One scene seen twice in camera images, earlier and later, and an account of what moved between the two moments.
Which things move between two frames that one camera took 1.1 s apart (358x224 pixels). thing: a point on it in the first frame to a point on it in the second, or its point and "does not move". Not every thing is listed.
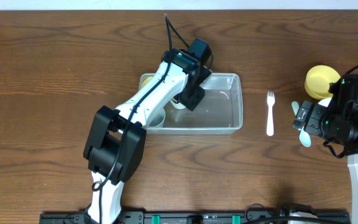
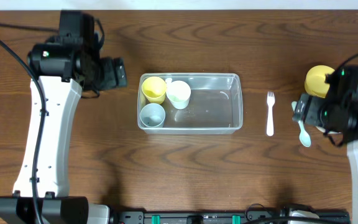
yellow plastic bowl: (317, 79) does not move
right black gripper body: (311, 117) to (301, 109)
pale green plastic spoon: (304, 137) does not move
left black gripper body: (192, 97) to (119, 72)
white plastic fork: (270, 101) does not move
